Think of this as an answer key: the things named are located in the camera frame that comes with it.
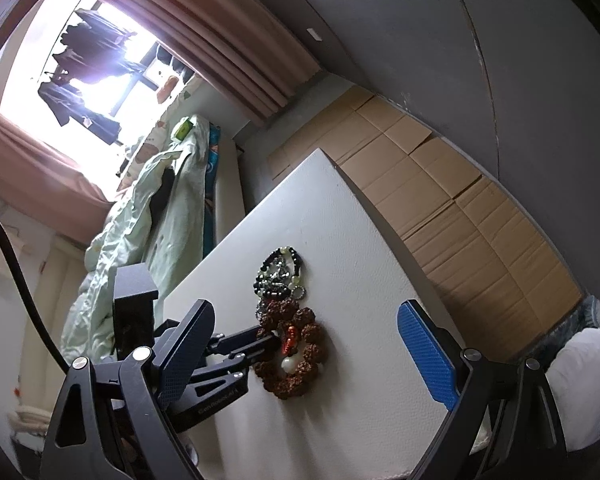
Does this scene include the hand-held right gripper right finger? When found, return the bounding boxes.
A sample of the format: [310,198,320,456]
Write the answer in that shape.
[396,299,569,480]

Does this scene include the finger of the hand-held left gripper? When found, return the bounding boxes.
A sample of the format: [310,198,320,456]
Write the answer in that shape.
[207,324,282,361]
[170,351,256,434]

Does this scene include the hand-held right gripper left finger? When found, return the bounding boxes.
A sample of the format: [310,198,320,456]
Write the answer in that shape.
[40,299,217,480]

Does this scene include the brown seed bead bracelet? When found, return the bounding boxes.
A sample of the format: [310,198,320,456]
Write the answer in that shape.
[252,304,329,401]

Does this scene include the light green blanket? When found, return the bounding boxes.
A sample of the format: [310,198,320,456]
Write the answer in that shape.
[59,115,217,362]

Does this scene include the blue printed bed sheet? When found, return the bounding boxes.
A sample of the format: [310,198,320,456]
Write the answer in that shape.
[201,125,223,257]

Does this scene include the flattened cardboard sheets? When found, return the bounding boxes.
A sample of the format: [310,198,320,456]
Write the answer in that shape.
[267,85,587,362]

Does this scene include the white mattress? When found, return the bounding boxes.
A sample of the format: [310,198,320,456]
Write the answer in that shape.
[214,127,247,262]

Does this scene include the pink curtain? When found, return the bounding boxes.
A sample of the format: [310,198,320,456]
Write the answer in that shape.
[62,0,322,127]
[0,109,112,249]

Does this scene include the white cloth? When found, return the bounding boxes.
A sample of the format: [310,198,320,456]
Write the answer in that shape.
[544,319,600,453]

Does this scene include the printed pillow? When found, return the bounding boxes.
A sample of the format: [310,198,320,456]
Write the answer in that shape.
[116,110,182,192]

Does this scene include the hanging dark clothes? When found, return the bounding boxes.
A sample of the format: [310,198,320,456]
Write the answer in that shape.
[36,9,138,142]

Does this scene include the black and yellow bead bracelet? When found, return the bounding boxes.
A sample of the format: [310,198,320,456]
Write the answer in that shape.
[253,246,307,302]

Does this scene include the black cable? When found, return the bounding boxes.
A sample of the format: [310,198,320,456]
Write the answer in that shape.
[0,202,72,372]

